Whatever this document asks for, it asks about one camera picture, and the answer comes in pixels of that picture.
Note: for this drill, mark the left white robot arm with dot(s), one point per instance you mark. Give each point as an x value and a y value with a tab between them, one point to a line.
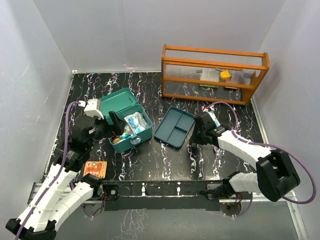
50	190

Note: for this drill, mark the yellow small box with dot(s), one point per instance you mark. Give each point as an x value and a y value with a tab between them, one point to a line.
225	75

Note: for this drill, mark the orange wooden rack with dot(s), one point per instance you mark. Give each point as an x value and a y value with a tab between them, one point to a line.
193	73

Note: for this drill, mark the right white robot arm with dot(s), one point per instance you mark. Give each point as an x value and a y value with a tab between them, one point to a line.
274	176

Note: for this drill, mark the small green white sachet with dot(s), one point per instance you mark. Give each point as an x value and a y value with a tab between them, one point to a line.
214	118

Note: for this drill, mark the orange card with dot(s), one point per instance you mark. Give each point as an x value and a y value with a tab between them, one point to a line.
96	168

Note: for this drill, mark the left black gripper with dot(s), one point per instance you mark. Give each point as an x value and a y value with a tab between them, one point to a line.
119	123

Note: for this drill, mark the clear cup on rack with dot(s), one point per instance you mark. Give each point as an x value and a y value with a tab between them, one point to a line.
247	73

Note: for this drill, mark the white green bottle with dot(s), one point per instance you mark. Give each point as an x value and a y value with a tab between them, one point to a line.
125	136

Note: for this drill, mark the teal medicine kit box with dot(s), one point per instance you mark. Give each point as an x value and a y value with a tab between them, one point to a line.
124	103

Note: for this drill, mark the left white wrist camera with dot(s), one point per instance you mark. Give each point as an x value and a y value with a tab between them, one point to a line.
92	108

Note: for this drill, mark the clear plastic vial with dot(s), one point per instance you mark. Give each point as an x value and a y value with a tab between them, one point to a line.
136	119

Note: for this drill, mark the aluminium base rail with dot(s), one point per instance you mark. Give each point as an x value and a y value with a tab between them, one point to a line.
125	195

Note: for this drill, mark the brown medicine bottle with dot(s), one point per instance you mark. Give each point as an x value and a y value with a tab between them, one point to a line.
115	139

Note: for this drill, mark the white blue gauze packet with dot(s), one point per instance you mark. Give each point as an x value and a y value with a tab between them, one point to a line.
137	127

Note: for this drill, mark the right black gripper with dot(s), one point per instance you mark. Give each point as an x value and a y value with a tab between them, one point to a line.
195	139

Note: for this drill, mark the blue divided tray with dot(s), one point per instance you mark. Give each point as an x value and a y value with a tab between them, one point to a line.
174	127

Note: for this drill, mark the clear tape roll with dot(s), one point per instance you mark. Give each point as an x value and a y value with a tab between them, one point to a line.
218	151

